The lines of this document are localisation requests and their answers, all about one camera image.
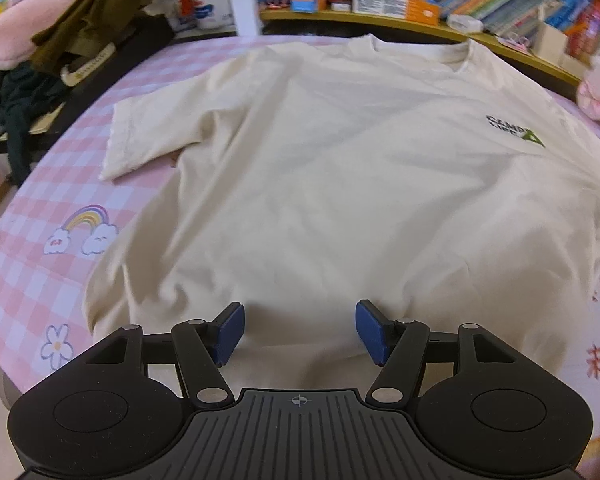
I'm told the pink plush pillow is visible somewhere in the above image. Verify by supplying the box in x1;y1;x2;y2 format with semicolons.
0;0;88;71

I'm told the flat orange white box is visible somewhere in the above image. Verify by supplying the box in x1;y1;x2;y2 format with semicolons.
352;0;442;27

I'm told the olive green garment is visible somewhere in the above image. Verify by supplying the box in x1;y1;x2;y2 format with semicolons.
30;0;156;78

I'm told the pink ribbon packet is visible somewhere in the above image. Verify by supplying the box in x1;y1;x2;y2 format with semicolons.
504;31;532;52

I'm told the pink checked bed sheet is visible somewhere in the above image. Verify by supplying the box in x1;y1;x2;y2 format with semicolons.
0;35;600;480

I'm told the white plastic tub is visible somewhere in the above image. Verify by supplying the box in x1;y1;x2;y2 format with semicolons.
192;0;236;31

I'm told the tall white paper box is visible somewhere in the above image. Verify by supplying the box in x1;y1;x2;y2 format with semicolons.
532;21;571;61

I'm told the white patterned strap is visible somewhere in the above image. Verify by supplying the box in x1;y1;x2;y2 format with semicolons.
61;42;117;85

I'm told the cream t-shirt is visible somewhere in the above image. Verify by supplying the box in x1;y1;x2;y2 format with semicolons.
82;34;600;396

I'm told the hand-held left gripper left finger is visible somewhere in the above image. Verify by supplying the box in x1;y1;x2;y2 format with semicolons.
85;302;246;407

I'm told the dark garment pile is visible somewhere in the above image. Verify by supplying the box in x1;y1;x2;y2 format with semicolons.
0;67;73;188

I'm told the wooden shelf board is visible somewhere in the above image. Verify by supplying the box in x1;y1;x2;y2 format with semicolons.
260;7;583;86

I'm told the white plastic packet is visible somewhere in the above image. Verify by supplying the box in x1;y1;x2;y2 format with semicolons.
446;12;485;32

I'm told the small white paper box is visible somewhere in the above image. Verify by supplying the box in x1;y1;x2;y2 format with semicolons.
560;52;588;80

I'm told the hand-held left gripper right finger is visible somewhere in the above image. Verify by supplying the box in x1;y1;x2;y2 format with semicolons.
356;299;518;407

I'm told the pink white plush rabbit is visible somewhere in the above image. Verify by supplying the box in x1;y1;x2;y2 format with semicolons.
575;52;600;141

